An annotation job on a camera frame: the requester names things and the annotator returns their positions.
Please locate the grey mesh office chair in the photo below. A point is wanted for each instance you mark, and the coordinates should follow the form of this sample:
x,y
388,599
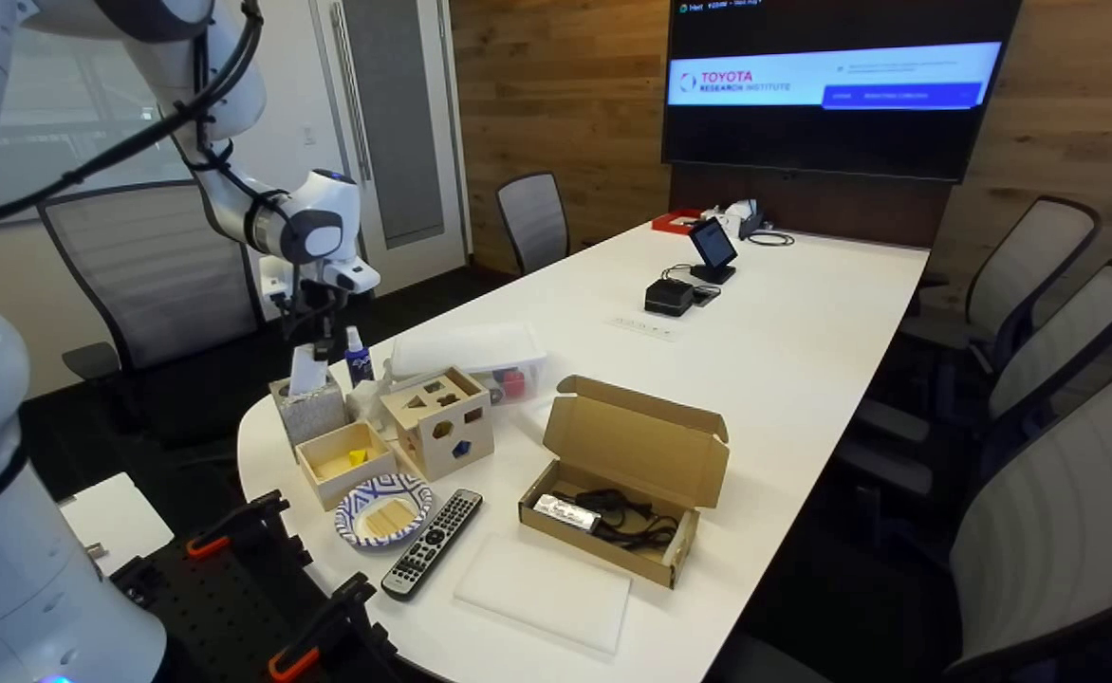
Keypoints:
x,y
532,222
1061,532
1029,267
1061,344
140,277

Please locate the white printed card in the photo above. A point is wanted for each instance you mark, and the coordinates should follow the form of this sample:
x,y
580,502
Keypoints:
x,y
562,508

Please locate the open cardboard box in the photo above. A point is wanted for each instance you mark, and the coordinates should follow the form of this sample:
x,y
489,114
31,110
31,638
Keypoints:
x,y
636,442

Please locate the black tablet on stand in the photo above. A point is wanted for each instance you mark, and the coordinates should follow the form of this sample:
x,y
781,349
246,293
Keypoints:
x,y
710,244

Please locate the wall mounted TV screen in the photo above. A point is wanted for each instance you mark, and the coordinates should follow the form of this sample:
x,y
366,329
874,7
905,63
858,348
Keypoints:
x,y
833,139

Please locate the red tray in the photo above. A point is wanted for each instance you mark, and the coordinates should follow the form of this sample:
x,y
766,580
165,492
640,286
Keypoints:
x,y
672,222

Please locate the glass wall whiteboard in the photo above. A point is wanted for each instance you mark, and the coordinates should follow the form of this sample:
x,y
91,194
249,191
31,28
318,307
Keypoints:
x,y
75,107

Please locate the white flat plastic lid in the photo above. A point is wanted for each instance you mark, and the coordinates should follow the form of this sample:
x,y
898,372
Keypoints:
x,y
542,592

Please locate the blue patterned paper plate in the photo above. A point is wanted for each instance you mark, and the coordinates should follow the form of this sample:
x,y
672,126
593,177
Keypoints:
x,y
359,516

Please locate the wooden shape sorter box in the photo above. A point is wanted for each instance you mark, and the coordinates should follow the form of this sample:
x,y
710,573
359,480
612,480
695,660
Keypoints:
x,y
442,421

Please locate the blue sanitizer bottle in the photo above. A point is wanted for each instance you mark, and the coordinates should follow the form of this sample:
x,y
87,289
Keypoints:
x,y
359,367

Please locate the yellow toy block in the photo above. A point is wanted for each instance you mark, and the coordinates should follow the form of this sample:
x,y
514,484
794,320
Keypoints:
x,y
352,458

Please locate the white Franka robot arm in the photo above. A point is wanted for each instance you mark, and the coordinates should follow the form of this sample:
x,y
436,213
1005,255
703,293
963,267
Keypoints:
x,y
23,571

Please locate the white flat floor panel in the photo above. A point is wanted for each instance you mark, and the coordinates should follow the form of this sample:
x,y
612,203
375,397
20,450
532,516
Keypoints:
x,y
117,522

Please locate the clear plastic container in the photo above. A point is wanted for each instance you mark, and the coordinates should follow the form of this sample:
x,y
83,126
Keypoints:
x,y
455,353

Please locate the small red object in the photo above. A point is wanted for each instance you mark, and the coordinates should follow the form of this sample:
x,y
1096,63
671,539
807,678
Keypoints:
x,y
517,379

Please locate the small black box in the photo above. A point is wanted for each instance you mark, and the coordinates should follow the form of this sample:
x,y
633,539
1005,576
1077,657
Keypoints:
x,y
671,298

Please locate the white paper napkin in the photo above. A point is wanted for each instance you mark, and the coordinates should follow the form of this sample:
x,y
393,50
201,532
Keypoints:
x,y
307,379

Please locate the black remote control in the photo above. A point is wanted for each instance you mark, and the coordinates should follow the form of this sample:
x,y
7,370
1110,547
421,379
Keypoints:
x,y
436,542

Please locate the white desk device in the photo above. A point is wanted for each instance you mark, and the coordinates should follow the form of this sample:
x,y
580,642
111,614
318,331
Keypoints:
x,y
738,219

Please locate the black mounting plate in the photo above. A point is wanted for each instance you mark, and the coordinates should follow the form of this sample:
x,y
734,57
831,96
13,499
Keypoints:
x,y
226,607

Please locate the tan wooden block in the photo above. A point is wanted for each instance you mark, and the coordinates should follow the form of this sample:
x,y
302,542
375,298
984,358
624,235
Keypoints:
x,y
388,516

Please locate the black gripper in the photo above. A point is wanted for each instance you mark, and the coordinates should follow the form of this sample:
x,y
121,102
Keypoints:
x,y
318,307

